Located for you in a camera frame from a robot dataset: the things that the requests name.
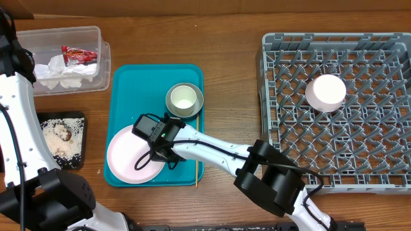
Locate large pink plate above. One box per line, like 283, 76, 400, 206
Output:
106, 125, 164, 184

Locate white napkin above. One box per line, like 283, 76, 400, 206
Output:
34, 55, 97, 90

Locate cream cup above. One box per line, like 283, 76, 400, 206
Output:
170, 85, 197, 117

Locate red snack wrapper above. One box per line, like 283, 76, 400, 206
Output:
62, 46, 98, 66

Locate grey bowl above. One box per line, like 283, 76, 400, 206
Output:
166, 83, 204, 118

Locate brown food chunk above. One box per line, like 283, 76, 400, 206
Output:
55, 124, 72, 141

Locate rice food scraps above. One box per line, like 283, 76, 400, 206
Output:
40, 117, 85, 169

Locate small white plate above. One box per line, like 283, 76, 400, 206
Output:
305, 74, 347, 113

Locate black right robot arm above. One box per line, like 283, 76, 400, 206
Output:
147, 114, 338, 230

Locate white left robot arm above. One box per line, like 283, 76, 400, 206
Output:
1, 33, 139, 230

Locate clear plastic bin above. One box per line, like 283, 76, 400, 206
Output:
17, 26, 111, 96

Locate wooden chopstick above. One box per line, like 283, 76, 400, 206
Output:
195, 115, 200, 189

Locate teal serving tray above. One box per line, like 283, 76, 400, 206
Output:
103, 64, 204, 187

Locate black tray bin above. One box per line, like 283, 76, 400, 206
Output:
37, 111, 87, 170

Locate grey dish rack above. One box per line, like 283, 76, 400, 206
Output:
256, 33, 410, 194

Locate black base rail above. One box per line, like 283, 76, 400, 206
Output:
141, 221, 366, 231

